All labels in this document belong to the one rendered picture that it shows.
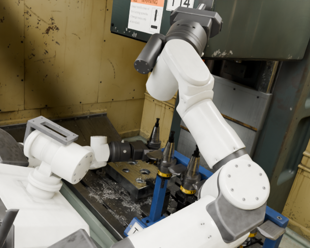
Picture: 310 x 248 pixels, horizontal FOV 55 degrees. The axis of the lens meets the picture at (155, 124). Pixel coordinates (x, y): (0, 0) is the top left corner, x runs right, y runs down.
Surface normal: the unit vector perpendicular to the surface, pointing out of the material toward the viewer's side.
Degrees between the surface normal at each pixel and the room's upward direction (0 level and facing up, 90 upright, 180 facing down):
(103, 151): 70
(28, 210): 24
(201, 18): 30
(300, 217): 90
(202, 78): 37
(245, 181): 42
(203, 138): 81
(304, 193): 90
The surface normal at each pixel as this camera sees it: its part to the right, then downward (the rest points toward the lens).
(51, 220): 0.44, -0.90
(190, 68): 0.33, -0.51
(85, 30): 0.66, 0.36
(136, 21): -0.73, 0.14
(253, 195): 0.15, -0.44
